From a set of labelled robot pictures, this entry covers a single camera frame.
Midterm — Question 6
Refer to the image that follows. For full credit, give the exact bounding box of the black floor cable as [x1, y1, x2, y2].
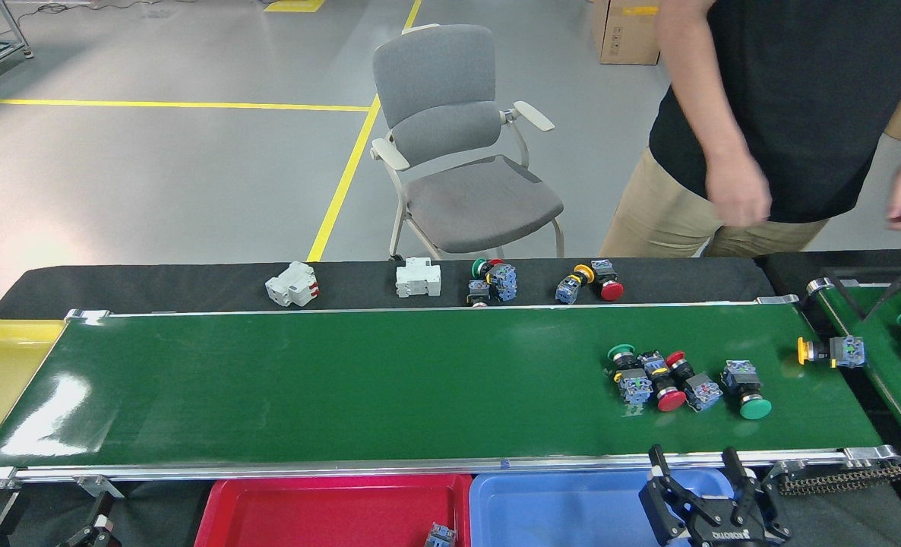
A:
[17, 0, 155, 16]

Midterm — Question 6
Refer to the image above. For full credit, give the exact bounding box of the red plastic tray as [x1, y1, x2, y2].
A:
[194, 475, 473, 547]

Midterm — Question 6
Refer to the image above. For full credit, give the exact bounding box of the grey office chair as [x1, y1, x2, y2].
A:
[369, 23, 565, 261]

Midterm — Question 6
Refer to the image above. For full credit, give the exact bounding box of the red push button switch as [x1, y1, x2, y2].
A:
[487, 258, 518, 302]
[665, 350, 723, 413]

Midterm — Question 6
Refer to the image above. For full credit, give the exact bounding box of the person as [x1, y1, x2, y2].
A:
[599, 0, 901, 259]

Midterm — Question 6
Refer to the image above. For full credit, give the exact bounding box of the red mushroom push button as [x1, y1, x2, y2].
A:
[639, 351, 688, 413]
[590, 259, 624, 302]

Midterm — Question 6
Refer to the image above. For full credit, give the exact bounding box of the blue plastic tray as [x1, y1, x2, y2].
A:
[469, 469, 736, 547]

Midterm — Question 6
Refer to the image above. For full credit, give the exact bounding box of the yellow mushroom push button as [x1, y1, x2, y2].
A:
[555, 264, 596, 305]

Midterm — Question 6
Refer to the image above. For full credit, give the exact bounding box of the yellow push button switch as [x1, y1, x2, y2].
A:
[797, 336, 867, 369]

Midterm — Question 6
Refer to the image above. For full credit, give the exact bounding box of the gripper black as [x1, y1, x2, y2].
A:
[639, 444, 792, 547]

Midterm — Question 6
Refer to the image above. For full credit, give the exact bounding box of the conveyor drive chain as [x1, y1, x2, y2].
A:
[777, 465, 901, 496]

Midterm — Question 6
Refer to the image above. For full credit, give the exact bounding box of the person's right hand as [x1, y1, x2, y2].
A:
[705, 156, 773, 227]

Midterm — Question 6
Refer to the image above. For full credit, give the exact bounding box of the white circuit breaker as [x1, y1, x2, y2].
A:
[264, 261, 320, 308]
[395, 257, 442, 299]

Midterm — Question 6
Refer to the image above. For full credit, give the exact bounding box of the brown cardboard box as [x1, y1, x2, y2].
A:
[591, 0, 661, 66]

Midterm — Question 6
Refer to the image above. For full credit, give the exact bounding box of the green mushroom push button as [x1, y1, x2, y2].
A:
[722, 360, 773, 421]

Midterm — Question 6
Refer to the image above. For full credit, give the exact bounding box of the long green conveyor belt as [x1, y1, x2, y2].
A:
[0, 295, 901, 495]

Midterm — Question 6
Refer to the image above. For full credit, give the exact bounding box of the short green feeder conveyor belt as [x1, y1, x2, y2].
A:
[806, 277, 901, 458]

